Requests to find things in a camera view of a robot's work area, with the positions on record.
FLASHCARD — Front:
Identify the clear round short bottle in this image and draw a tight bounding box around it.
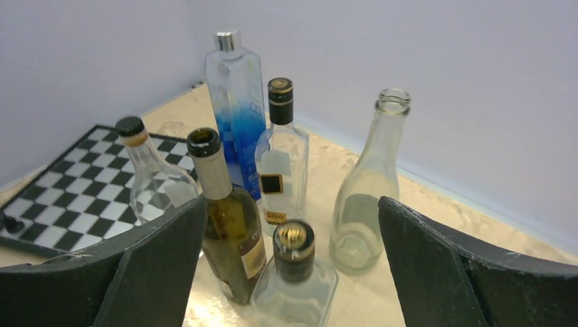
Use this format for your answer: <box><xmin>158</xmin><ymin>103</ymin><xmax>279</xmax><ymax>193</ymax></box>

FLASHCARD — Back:
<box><xmin>115</xmin><ymin>116</ymin><xmax>200</xmax><ymax>224</ymax></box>

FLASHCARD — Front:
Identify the clear square black-label bottle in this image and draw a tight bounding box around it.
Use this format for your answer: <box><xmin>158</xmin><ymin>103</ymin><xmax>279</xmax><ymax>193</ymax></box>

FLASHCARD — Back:
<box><xmin>254</xmin><ymin>77</ymin><xmax>309</xmax><ymax>236</ymax></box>

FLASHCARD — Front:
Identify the clear bottle black cap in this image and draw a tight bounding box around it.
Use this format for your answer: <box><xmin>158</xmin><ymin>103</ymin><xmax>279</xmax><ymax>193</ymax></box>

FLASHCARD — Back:
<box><xmin>250</xmin><ymin>219</ymin><xmax>339</xmax><ymax>326</ymax></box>

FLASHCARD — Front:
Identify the black white chessboard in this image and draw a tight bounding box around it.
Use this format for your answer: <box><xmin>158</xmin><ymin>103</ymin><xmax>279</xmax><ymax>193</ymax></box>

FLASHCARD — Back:
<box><xmin>1</xmin><ymin>125</ymin><xmax>193</xmax><ymax>257</ymax></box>

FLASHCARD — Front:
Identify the dark green wine bottle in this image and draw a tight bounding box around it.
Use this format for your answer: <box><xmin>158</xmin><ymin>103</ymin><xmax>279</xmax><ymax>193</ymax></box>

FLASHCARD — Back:
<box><xmin>186</xmin><ymin>127</ymin><xmax>267</xmax><ymax>305</ymax></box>

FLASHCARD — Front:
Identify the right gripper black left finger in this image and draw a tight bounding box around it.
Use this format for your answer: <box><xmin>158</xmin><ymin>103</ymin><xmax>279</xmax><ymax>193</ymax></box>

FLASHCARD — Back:
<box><xmin>1</xmin><ymin>197</ymin><xmax>207</xmax><ymax>326</ymax></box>

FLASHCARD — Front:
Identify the clear wine bottle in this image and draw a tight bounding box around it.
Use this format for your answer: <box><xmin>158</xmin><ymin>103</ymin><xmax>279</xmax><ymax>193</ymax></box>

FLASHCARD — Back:
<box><xmin>329</xmin><ymin>88</ymin><xmax>411</xmax><ymax>275</ymax></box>

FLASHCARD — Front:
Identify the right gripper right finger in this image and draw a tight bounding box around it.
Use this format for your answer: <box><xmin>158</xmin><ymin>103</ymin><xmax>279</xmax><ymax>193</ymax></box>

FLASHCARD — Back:
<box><xmin>378</xmin><ymin>196</ymin><xmax>577</xmax><ymax>326</ymax></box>

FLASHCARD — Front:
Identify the blue square glass bottle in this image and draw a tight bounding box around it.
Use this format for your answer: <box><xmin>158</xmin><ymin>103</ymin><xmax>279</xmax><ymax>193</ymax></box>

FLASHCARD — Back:
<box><xmin>204</xmin><ymin>26</ymin><xmax>266</xmax><ymax>201</ymax></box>

